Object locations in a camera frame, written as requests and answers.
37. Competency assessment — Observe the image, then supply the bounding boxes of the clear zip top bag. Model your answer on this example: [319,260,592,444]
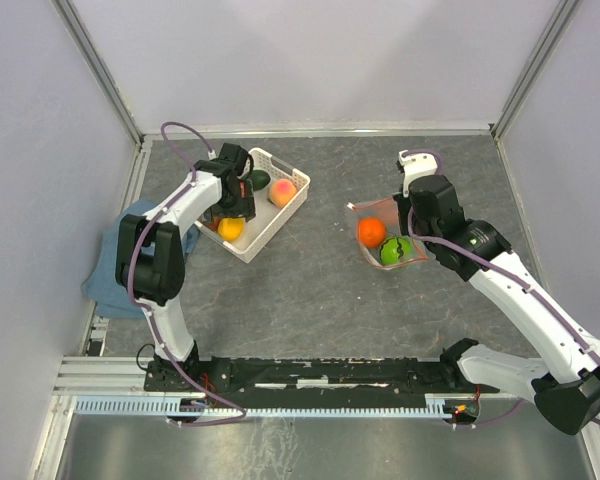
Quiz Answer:
[345,198,428,271]

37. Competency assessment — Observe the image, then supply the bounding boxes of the green mini watermelon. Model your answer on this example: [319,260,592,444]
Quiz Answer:
[378,236,413,266]

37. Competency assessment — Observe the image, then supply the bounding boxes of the orange fruit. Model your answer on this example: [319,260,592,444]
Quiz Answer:
[357,217,387,249]

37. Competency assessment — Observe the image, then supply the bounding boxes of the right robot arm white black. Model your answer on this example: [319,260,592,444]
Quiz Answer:
[394,174,600,435]

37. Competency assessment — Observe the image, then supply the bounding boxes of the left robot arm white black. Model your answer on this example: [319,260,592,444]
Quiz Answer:
[115,143,256,391]

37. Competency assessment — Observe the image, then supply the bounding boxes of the yellow lemon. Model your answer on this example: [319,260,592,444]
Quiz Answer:
[217,218,246,242]

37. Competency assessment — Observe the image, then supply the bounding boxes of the dark green avocado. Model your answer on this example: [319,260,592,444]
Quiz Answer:
[249,169,271,191]

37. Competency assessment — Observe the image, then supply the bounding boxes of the brown kiwi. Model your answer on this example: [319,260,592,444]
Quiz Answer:
[203,218,221,232]

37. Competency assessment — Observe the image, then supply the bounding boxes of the white perforated plastic basket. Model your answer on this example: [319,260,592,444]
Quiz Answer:
[194,147,310,263]

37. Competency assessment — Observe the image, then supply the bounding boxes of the pink yellow peach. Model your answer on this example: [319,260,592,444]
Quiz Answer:
[268,178,297,209]

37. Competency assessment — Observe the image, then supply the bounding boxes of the blue cloth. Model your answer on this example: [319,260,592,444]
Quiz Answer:
[80,197,201,321]

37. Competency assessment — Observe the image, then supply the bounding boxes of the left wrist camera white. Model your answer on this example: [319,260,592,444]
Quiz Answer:
[236,153,254,180]

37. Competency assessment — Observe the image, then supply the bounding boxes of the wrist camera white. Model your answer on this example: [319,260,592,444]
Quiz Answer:
[397,149,442,198]
[236,153,254,180]

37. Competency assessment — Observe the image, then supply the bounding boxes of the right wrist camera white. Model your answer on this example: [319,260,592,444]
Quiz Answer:
[397,149,442,198]

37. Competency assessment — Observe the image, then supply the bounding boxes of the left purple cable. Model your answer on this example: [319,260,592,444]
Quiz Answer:
[128,120,249,429]

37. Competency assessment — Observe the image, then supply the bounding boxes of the purple cable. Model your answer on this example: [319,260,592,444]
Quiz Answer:
[398,148,600,432]
[128,120,249,429]

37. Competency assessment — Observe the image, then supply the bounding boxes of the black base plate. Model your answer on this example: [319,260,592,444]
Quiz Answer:
[143,354,501,409]

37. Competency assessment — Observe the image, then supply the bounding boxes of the light blue cable duct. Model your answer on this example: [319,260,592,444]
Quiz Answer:
[74,395,479,423]

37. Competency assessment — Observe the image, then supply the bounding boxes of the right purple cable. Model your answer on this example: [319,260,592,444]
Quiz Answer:
[398,148,600,432]

